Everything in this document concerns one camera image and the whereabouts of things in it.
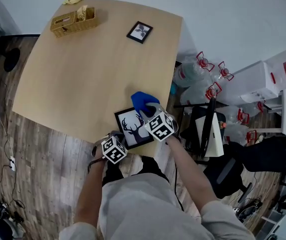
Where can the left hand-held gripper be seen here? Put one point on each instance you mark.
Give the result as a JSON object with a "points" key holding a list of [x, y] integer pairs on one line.
{"points": [[114, 150]]}

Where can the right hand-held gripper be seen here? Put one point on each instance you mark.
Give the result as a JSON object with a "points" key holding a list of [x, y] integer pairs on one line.
{"points": [[160, 127]]}

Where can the blue cloth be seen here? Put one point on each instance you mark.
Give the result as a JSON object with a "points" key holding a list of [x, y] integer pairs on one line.
{"points": [[142, 100]]}

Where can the black framed deer picture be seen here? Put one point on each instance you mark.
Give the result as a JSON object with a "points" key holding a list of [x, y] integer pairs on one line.
{"points": [[130, 124]]}

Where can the small black flower picture frame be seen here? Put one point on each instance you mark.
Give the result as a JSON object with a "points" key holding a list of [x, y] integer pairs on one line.
{"points": [[140, 32]]}

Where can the person's right forearm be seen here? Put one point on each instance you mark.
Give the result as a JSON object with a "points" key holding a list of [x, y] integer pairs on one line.
{"points": [[190, 174]]}

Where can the person's left forearm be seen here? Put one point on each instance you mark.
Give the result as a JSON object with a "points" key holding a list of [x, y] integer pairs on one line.
{"points": [[87, 196]]}

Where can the teal plastic bag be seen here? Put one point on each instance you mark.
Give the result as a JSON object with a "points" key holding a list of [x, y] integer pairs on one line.
{"points": [[174, 87]]}

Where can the black swivel chair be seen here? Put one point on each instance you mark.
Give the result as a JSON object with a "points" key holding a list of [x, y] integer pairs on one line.
{"points": [[190, 134]]}

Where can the person's black shorts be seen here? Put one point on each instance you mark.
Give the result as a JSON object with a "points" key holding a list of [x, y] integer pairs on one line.
{"points": [[155, 166]]}

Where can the group of clear water jugs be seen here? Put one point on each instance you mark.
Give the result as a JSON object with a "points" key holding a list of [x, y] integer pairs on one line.
{"points": [[190, 74]]}

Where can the white cardboard box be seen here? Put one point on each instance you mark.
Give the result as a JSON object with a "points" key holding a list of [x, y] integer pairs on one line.
{"points": [[215, 139]]}

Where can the orange-capped drink bottle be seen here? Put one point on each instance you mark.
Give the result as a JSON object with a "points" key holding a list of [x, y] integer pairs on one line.
{"points": [[223, 125]]}

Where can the person's grey shirt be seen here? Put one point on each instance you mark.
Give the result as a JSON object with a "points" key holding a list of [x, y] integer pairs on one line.
{"points": [[137, 209]]}

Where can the white water dispenser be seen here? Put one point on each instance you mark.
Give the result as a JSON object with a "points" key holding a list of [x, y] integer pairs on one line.
{"points": [[248, 81]]}

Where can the white power strip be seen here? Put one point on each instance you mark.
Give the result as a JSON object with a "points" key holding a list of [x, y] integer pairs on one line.
{"points": [[12, 164]]}

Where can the black mesh highback chair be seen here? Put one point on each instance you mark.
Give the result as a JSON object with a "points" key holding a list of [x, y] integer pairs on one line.
{"points": [[258, 156]]}

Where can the wicker tissue basket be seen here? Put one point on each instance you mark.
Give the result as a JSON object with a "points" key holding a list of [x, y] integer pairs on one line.
{"points": [[67, 24]]}

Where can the crumpled beige tissue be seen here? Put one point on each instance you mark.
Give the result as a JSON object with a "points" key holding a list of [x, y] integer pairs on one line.
{"points": [[81, 12]]}

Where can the black standing fan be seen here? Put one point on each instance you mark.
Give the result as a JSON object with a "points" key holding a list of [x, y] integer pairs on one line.
{"points": [[11, 59]]}

